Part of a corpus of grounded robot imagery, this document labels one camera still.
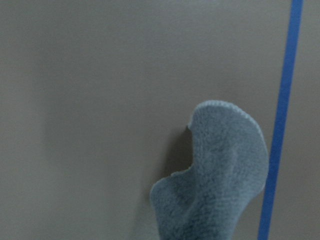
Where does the grey cloth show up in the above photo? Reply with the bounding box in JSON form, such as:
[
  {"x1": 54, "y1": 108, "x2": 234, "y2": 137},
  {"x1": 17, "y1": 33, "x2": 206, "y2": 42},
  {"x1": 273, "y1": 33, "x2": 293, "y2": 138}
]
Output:
[{"x1": 150, "y1": 100, "x2": 269, "y2": 240}]

